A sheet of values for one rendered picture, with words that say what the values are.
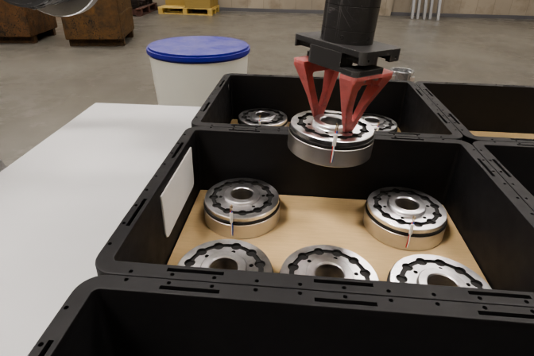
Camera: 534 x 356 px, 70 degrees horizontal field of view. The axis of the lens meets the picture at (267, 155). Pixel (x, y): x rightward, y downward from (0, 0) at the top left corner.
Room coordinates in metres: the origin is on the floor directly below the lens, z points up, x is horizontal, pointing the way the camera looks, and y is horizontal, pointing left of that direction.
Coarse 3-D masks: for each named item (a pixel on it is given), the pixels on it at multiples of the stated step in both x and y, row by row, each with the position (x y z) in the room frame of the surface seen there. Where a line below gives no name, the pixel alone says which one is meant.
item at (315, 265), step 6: (318, 258) 0.31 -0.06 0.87; (324, 258) 0.31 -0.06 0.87; (330, 258) 0.31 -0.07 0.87; (312, 264) 0.31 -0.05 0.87; (318, 264) 0.31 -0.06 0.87; (324, 264) 0.31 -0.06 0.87; (330, 264) 0.31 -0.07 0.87; (336, 264) 0.31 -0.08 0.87; (342, 264) 0.31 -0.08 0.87; (306, 270) 0.30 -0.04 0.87; (312, 270) 0.30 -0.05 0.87; (342, 270) 0.30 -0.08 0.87; (348, 270) 0.30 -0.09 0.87; (342, 276) 0.30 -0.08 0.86; (348, 276) 0.29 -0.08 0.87
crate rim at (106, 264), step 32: (192, 128) 0.51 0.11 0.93; (224, 128) 0.51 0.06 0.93; (480, 160) 0.43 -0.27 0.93; (512, 192) 0.35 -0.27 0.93; (128, 224) 0.29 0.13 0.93; (320, 288) 0.21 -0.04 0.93; (352, 288) 0.21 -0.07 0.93; (384, 288) 0.21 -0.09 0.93; (416, 288) 0.21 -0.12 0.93; (448, 288) 0.21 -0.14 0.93; (480, 288) 0.21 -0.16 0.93
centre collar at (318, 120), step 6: (318, 114) 0.45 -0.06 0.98; (324, 114) 0.45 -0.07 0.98; (330, 114) 0.45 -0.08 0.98; (336, 114) 0.45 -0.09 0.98; (318, 120) 0.43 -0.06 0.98; (324, 120) 0.45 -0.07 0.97; (330, 120) 0.45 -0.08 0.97; (336, 120) 0.45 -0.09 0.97; (318, 126) 0.42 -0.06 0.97; (324, 126) 0.41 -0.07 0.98; (330, 126) 0.41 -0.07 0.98
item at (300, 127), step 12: (300, 120) 0.45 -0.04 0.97; (312, 120) 0.44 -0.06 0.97; (360, 120) 0.45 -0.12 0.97; (300, 132) 0.40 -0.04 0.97; (312, 132) 0.41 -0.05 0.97; (324, 132) 0.41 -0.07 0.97; (348, 132) 0.41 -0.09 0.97; (360, 132) 0.41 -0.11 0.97; (372, 132) 0.42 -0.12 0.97; (324, 144) 0.39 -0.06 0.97; (336, 144) 0.38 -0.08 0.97; (348, 144) 0.38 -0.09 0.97; (360, 144) 0.39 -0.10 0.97
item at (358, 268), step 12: (300, 252) 0.33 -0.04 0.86; (312, 252) 0.33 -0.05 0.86; (324, 252) 0.33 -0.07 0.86; (336, 252) 0.33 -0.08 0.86; (348, 252) 0.33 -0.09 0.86; (288, 264) 0.31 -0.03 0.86; (300, 264) 0.31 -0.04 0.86; (348, 264) 0.31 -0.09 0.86; (360, 264) 0.31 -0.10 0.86; (360, 276) 0.29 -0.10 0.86; (372, 276) 0.30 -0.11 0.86
